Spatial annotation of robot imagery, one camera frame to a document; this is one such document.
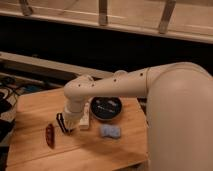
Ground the black white striped eraser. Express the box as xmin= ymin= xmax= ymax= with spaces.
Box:
xmin=56 ymin=113 xmax=74 ymax=134

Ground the wooden table board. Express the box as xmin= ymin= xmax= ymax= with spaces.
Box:
xmin=6 ymin=89 xmax=147 ymax=171

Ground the blue sponge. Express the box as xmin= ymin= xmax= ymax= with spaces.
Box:
xmin=100 ymin=124 xmax=121 ymax=139

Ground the clutter of cables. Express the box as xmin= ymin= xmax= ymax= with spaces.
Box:
xmin=0 ymin=77 xmax=40 ymax=147

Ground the black round bowl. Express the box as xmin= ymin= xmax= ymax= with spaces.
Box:
xmin=90 ymin=97 xmax=122 ymax=121

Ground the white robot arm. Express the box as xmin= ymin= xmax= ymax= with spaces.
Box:
xmin=63 ymin=62 xmax=213 ymax=171

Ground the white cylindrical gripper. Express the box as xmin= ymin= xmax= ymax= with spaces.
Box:
xmin=62 ymin=107 xmax=83 ymax=130

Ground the white tube bottle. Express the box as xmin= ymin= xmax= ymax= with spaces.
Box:
xmin=79 ymin=102 xmax=90 ymax=130

